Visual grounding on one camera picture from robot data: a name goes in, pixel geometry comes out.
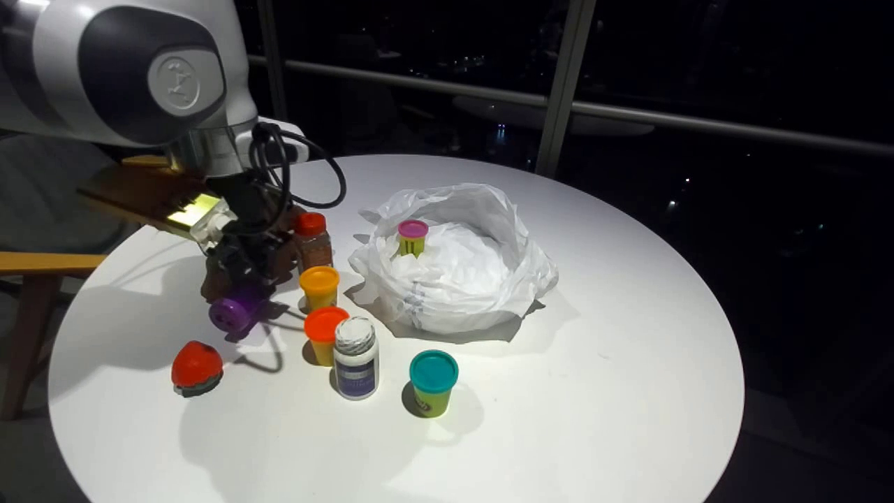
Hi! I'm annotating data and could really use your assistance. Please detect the grey armchair wooden arms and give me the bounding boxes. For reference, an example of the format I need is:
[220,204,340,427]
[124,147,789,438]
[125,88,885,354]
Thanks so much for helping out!
[0,128,190,422]

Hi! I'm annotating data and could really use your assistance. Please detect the small yellow bottle orange cap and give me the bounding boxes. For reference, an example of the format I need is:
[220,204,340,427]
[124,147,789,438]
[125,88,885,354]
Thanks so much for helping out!
[296,263,345,313]

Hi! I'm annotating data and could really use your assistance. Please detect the yellow dough tub red lid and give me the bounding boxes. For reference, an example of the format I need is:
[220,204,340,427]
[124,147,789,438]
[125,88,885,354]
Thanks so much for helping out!
[303,304,353,369]

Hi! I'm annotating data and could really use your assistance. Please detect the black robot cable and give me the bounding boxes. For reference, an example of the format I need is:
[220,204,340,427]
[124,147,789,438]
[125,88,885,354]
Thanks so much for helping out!
[247,121,349,211]

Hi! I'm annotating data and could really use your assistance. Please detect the grey horizontal window rail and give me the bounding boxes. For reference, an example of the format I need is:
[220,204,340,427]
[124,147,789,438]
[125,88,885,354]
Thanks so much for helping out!
[248,53,894,158]

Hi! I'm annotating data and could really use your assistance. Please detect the yellowish wrist camera box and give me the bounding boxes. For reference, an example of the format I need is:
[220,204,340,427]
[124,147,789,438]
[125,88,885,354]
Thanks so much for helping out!
[79,161,240,252]

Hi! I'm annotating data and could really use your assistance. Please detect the white bottle blue label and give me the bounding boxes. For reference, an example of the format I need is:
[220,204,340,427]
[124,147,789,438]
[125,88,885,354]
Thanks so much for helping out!
[329,316,384,401]

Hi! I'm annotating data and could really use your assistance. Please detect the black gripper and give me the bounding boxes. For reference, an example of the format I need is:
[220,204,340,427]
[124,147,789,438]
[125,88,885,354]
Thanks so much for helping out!
[205,172,294,308]

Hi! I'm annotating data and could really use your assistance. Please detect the grey window frame post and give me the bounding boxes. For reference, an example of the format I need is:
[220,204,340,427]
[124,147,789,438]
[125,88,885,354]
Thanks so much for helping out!
[254,0,291,126]
[535,0,597,178]

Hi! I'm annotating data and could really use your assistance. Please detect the purple plastic toy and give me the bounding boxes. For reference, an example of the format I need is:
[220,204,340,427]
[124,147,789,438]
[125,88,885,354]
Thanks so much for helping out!
[206,288,275,341]

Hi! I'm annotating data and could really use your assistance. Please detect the brown spice jar red lid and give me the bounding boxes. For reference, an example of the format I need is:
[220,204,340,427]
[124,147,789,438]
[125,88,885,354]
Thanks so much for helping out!
[291,210,336,274]

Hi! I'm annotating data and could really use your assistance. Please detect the dough tub teal lid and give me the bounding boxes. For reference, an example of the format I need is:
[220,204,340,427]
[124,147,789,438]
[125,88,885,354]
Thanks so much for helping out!
[406,345,463,422]

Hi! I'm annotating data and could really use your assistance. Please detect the white plastic bag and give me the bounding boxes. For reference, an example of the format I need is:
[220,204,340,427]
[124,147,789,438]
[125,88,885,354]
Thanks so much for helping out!
[347,182,562,341]

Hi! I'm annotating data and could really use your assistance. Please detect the brown plush toy animal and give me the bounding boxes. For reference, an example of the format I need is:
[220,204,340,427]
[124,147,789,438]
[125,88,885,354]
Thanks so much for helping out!
[199,234,312,304]

